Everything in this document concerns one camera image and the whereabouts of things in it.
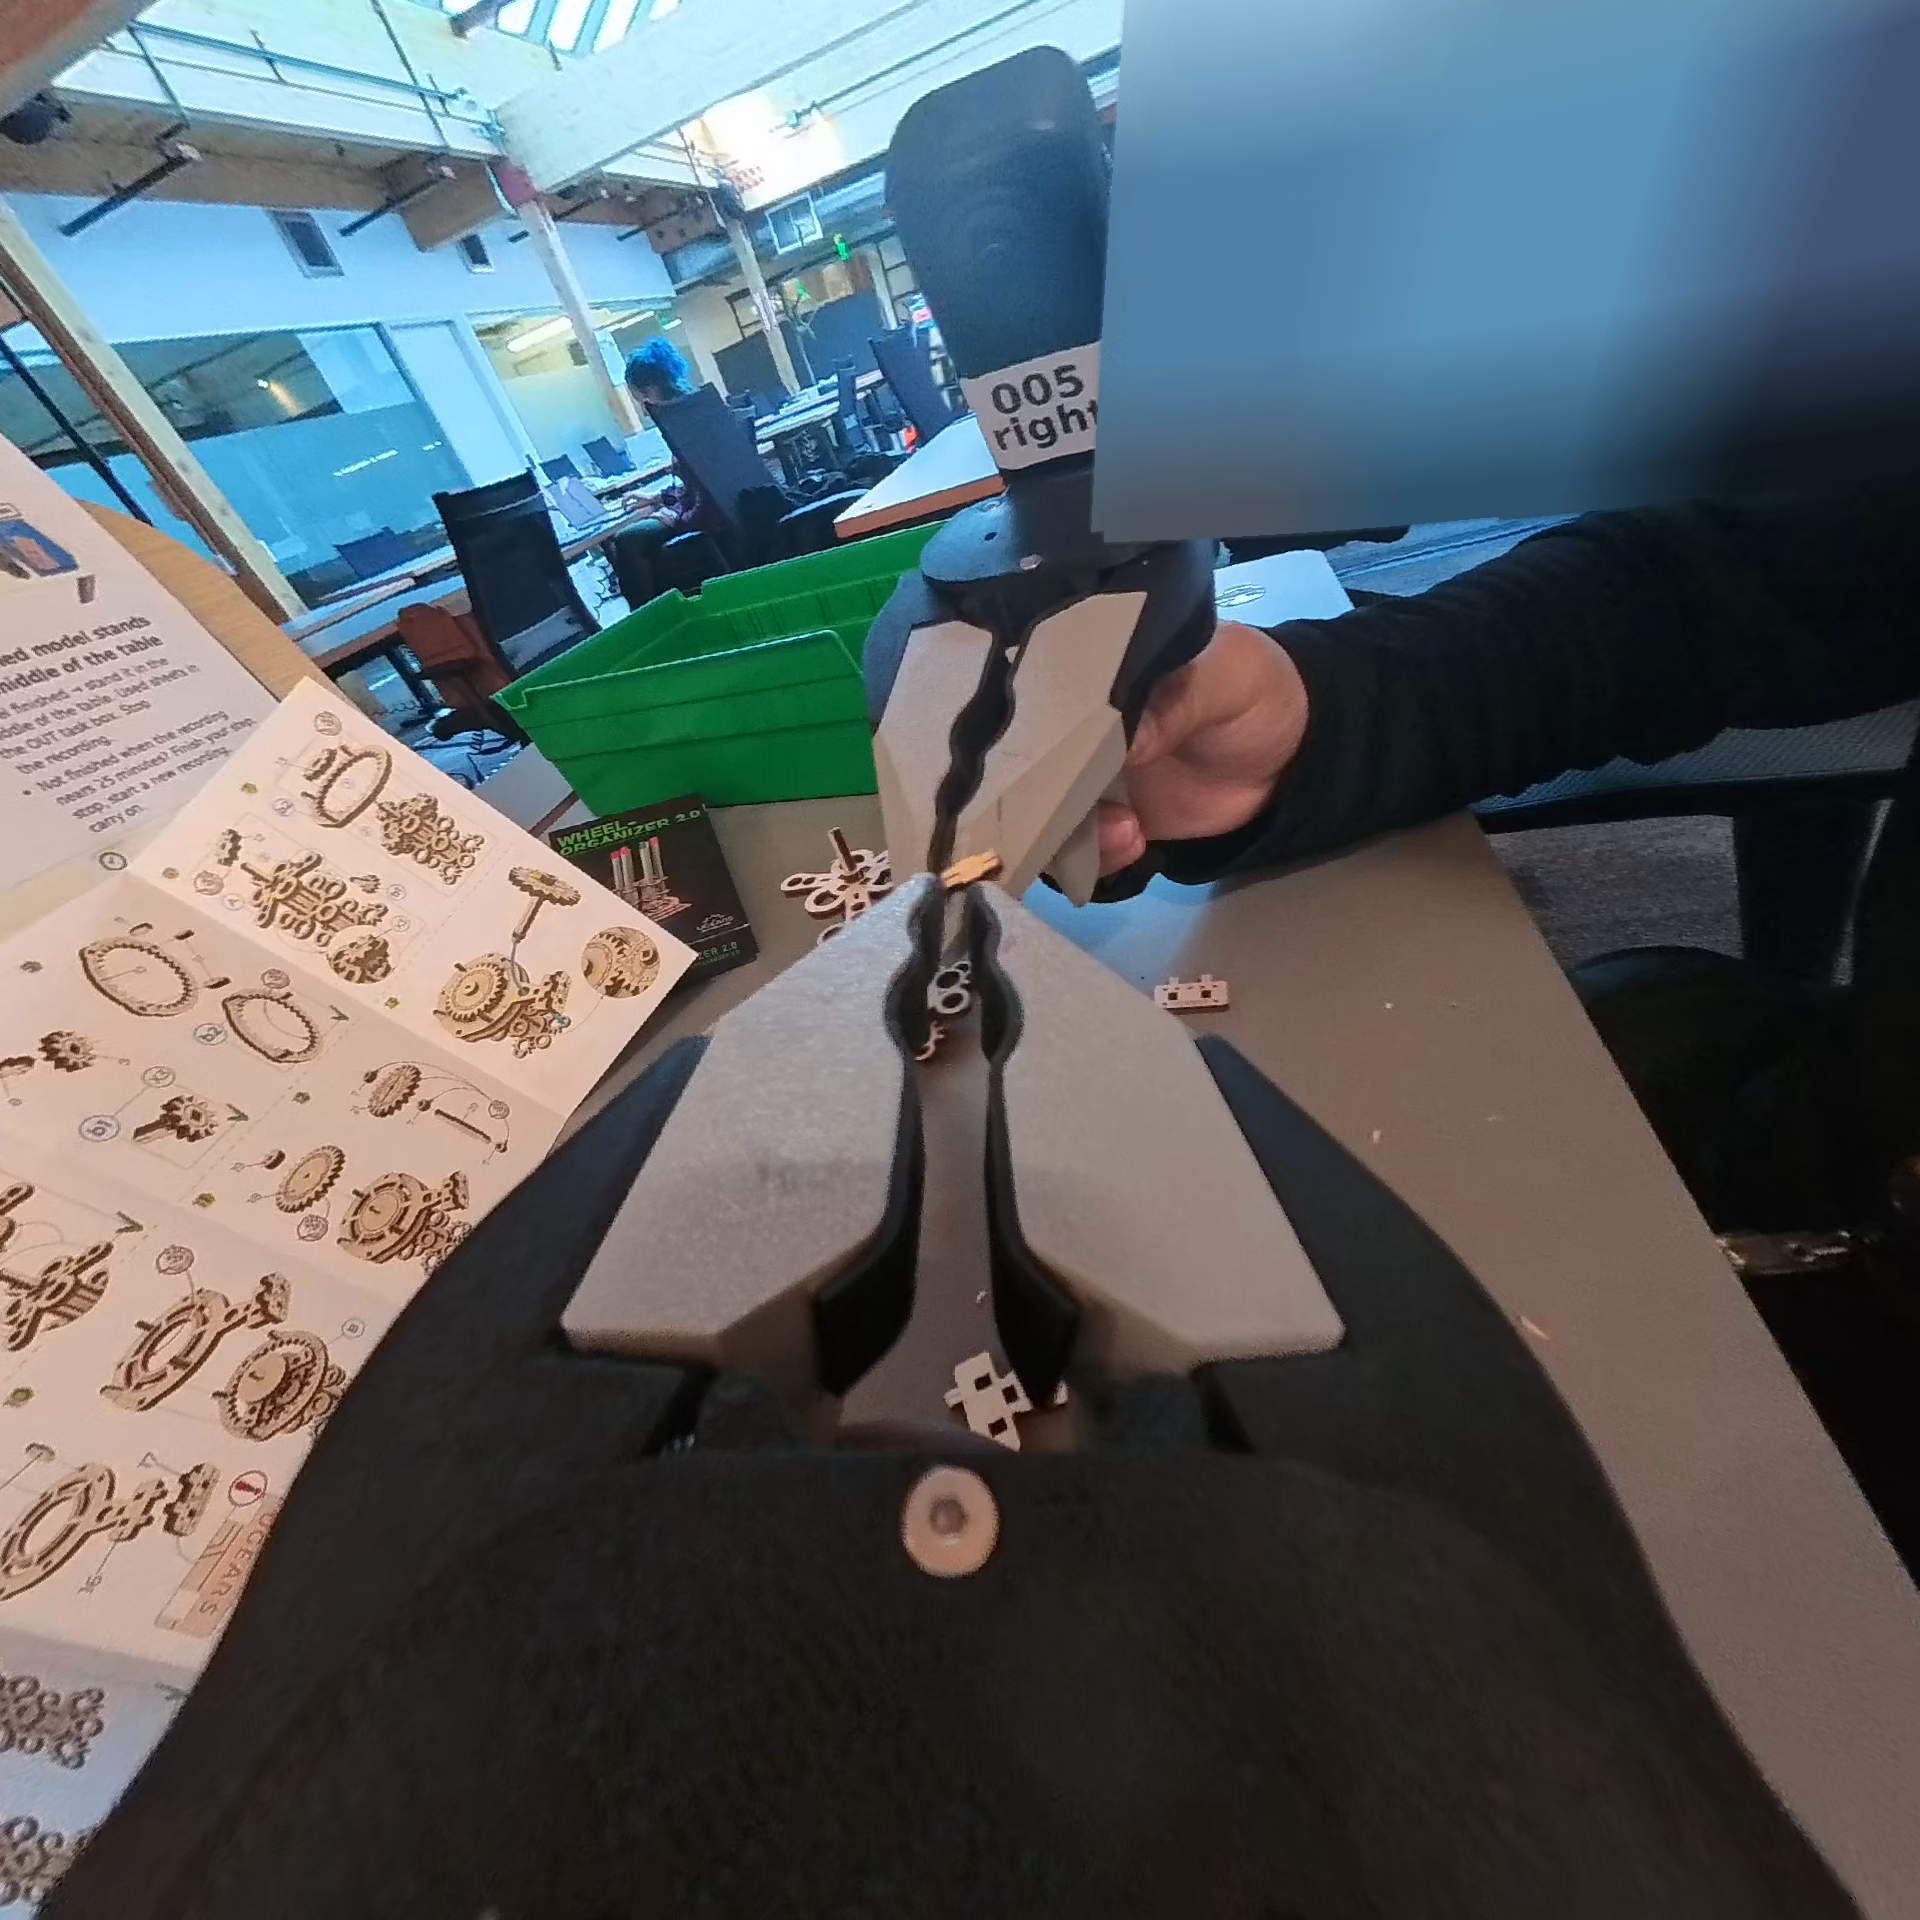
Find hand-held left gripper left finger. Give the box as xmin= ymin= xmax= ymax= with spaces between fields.
xmin=561 ymin=873 xmax=944 ymax=1394

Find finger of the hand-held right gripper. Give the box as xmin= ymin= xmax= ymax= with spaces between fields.
xmin=951 ymin=590 xmax=1151 ymax=912
xmin=871 ymin=618 xmax=1003 ymax=887

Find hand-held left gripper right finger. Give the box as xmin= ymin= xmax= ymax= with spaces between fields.
xmin=967 ymin=882 xmax=1347 ymax=1394

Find person's right forearm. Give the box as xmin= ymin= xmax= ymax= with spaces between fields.
xmin=1267 ymin=465 xmax=1920 ymax=887

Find person's right hand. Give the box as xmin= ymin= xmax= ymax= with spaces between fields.
xmin=1092 ymin=620 xmax=1310 ymax=887

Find green plastic bin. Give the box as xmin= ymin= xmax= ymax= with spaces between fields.
xmin=491 ymin=631 xmax=879 ymax=817
xmin=660 ymin=563 xmax=924 ymax=664

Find wooden flower tower assembly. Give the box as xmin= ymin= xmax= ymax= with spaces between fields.
xmin=779 ymin=830 xmax=904 ymax=921

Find orange-edged table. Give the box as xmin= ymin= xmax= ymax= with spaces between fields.
xmin=831 ymin=416 xmax=1021 ymax=544

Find black kit box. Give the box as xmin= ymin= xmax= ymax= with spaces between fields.
xmin=545 ymin=796 xmax=761 ymax=988

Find black office chair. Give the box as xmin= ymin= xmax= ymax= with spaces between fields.
xmin=660 ymin=383 xmax=788 ymax=579
xmin=432 ymin=471 xmax=606 ymax=722

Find printed instruction booklet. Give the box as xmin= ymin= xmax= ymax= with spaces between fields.
xmin=0 ymin=674 xmax=702 ymax=1920

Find person's dark trousers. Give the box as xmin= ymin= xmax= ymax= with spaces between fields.
xmin=1567 ymin=810 xmax=1920 ymax=1518

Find black chair armrest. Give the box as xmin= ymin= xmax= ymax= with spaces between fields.
xmin=1469 ymin=698 xmax=1920 ymax=992

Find white instruction board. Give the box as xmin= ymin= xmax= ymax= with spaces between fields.
xmin=0 ymin=434 xmax=278 ymax=903

